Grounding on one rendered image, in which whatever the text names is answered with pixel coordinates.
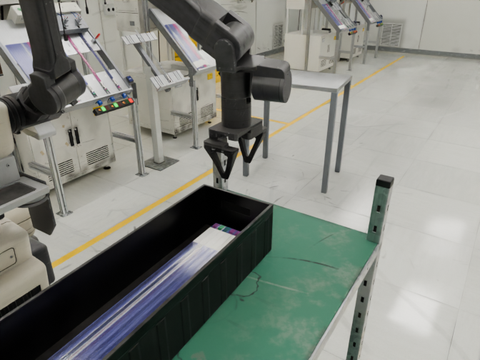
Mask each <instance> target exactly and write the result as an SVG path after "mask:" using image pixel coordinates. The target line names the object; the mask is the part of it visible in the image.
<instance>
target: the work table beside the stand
mask: <svg viewBox="0 0 480 360"><path fill-rule="evenodd" d="M290 71H291V76H292V85H291V87H292V88H295V89H307V90H314V91H326V92H331V101H330V107H329V121H328V129H327V135H326V149H325V157H324V170H323V177H322V185H321V193H324V194H326V193H327V190H328V183H329V171H330V164H331V152H332V145H333V138H334V126H335V119H336V107H337V100H338V93H339V91H340V90H341V89H342V88H343V87H344V97H343V104H342V110H341V122H340V128H339V140H338V146H337V153H336V165H335V172H340V171H341V160H342V153H343V147H344V136H345V130H346V119H347V113H348V107H349V95H350V89H351V78H352V76H351V75H343V74H329V73H321V72H313V71H299V70H291V69H290ZM269 111H270V101H264V126H266V135H265V137H264V139H263V156H262V158H264V159H267V158H268V152H269ZM245 143H246V151H247V154H248V155H249V140H247V139H245ZM248 175H249V163H246V162H244V159H243V176H248Z"/></svg>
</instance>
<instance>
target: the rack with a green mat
mask: <svg viewBox="0 0 480 360"><path fill-rule="evenodd" d="M213 181H214V187H216V188H219V189H223V190H226V191H230V192H234V193H236V194H240V193H237V192H235V191H231V190H228V179H223V178H221V176H220V174H219V172H218V170H217V168H216V165H215V164H214V162H213ZM393 185H394V177H392V176H386V175H383V174H380V176H379V177H378V178H377V180H376V186H375V190H374V198H373V203H372V207H371V215H370V219H369V227H368V232H367V233H364V232H362V231H358V230H355V229H351V228H349V227H346V226H342V225H339V224H335V223H333V222H330V221H326V220H323V219H320V218H316V217H314V216H310V215H308V214H303V213H301V212H298V211H294V210H291V209H288V208H285V207H282V206H278V205H276V204H274V206H273V223H272V240H271V251H270V252H269V253H268V254H267V255H266V256H265V257H264V258H263V259H262V260H261V261H260V262H259V264H258V265H257V266H256V267H255V268H254V269H253V271H252V272H251V273H250V274H249V275H248V276H247V277H246V278H245V279H244V280H243V281H242V282H241V283H240V284H239V286H238V287H237V288H236V289H235V290H234V291H233V292H232V294H231V295H230V296H229V297H228V298H227V299H226V300H225V302H224V303H223V304H222V305H221V306H220V307H219V308H218V309H217V310H216V311H215V312H214V313H213V314H212V315H211V317H210V318H209V319H208V320H207V321H206V322H205V324H204V325H203V326H202V327H201V328H200V329H199V330H198V331H197V332H196V333H195V334H194V335H193V336H192V338H191V339H190V340H189V341H188V342H187V343H186V344H185V345H184V347H183V348H182V349H181V350H180V351H179V352H178V353H177V355H176V356H175V357H174V358H173V359H172V360H317V359H318V357H319V355H320V353H321V352H322V350H323V348H324V347H325V345H326V343H327V341H328V340H329V338H330V336H331V335H332V333H333V331H334V329H335V328H336V325H337V324H338V322H339V321H340V319H341V317H342V316H343V314H344V312H345V311H346V308H347V306H348V305H349V303H350V301H351V300H352V298H353V297H354V294H355V293H356V291H357V289H358V291H357V295H356V303H355V308H354V316H353V320H352V325H351V333H350V337H349V345H348V350H347V355H346V360H360V356H361V350H362V345H363V341H364V334H365V330H366V323H367V319H368V315H369V308H370V304H371V298H372V293H373V289H374V282H375V278H376V271H377V267H378V263H379V256H380V252H381V245H382V241H383V237H384V230H385V226H386V219H387V215H388V211H389V204H390V200H391V193H392V189H393ZM241 195H243V196H247V195H244V194H241ZM247 197H250V196H247ZM250 198H253V197H250ZM253 199H256V198H253ZM257 200H260V199H257ZM260 201H262V200H260ZM264 202H267V201H264ZM267 203H269V202H267ZM270 204H271V203H270Z"/></svg>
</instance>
